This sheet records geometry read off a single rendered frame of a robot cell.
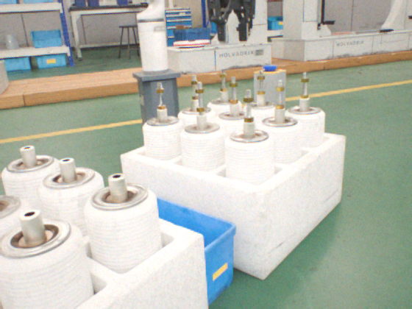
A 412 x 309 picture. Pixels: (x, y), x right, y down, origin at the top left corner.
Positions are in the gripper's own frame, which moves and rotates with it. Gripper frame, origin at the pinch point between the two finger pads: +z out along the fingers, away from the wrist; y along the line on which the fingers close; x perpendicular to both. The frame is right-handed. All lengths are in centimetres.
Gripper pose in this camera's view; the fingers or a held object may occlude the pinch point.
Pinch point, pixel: (233, 36)
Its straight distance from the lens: 84.5
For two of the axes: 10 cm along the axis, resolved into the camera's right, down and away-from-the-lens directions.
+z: 0.6, 9.4, 3.4
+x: -7.3, -1.9, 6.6
